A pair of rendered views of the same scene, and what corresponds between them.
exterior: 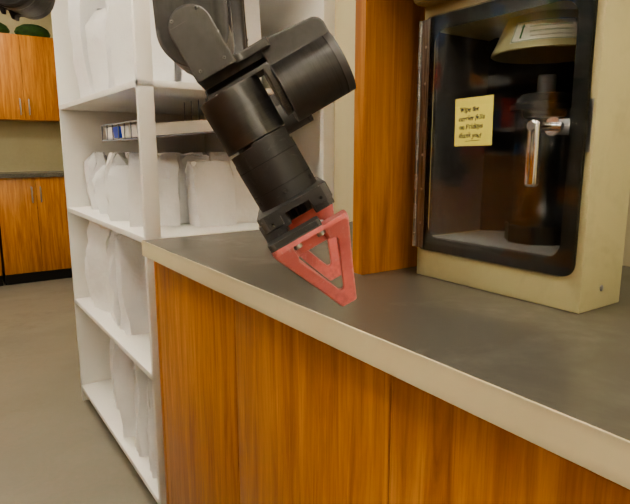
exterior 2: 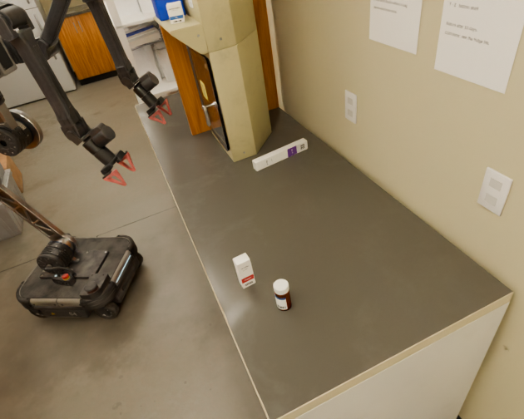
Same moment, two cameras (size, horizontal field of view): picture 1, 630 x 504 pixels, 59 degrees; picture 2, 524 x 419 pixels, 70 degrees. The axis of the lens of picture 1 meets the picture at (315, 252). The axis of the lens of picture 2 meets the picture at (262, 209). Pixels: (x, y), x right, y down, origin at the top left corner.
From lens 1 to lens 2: 123 cm
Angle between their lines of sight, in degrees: 33
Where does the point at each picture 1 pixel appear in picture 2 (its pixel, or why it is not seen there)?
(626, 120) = (239, 99)
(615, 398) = (195, 201)
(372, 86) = (176, 67)
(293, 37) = (94, 131)
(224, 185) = not seen: hidden behind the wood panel
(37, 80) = not seen: outside the picture
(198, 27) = (72, 135)
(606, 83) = (222, 92)
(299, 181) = (107, 160)
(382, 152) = (189, 91)
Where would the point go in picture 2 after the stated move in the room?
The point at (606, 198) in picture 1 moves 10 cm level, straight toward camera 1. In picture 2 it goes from (236, 125) to (219, 137)
